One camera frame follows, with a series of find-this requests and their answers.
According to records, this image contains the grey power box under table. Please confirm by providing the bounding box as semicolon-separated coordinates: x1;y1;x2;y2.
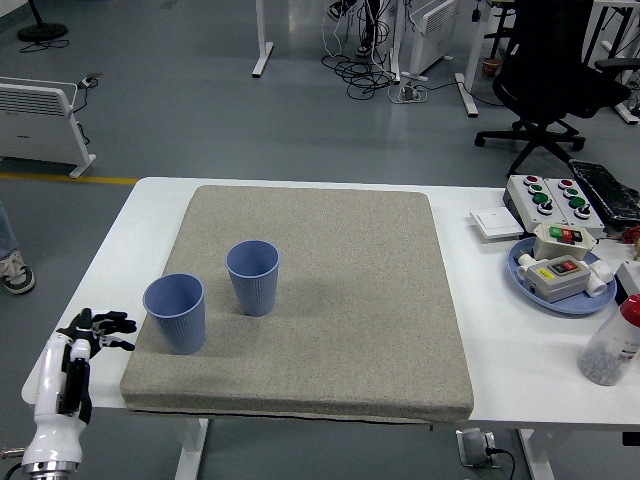
456;428;501;469

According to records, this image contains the person's leg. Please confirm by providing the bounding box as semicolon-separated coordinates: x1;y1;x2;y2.
0;199;19;261

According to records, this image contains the white table leg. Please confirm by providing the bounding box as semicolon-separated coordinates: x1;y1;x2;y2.
172;417;210;480
517;428;557;480

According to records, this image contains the black office chair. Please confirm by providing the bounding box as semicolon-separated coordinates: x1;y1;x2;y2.
473;0;640;179

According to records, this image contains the white wall switch plate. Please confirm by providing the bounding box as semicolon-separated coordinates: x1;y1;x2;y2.
469;206;525;244

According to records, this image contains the blue plate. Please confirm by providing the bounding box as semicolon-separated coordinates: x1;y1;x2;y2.
506;236;618;316

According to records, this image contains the blue ribbed cup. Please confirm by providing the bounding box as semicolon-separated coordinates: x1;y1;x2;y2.
142;273;207;356
225;240;281;318

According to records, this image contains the white green-red switch box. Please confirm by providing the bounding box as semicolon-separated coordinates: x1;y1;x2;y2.
531;222;597;262

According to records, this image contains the black wrapped keyboard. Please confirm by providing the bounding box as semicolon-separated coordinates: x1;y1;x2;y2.
568;158;640;225

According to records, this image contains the person's shoe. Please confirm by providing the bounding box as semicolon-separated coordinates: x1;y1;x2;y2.
0;249;37;296

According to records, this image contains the white panel heater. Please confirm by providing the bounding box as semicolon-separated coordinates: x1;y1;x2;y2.
402;0;461;82
0;76;97;180

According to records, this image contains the grey yellow-red switch box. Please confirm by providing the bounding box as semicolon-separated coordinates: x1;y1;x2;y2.
516;253;614;304

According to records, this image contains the red-capped plastic screw bottle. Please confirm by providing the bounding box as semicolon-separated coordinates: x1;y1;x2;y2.
578;293;640;387

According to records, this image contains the black fan base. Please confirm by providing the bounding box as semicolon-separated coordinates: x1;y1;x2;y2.
17;0;70;43

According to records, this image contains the grey-brown mat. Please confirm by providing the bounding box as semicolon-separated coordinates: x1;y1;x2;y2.
119;184;475;427

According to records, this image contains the white push-button control box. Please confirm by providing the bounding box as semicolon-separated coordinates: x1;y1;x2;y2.
505;173;564;234
543;177;607;239

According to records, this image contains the black floor cable bundle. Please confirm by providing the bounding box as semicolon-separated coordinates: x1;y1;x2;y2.
320;49;401;100

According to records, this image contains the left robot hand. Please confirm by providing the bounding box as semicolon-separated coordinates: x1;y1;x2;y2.
20;308;138;466

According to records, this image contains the red wire bundle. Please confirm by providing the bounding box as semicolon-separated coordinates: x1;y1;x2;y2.
605;225;640;247

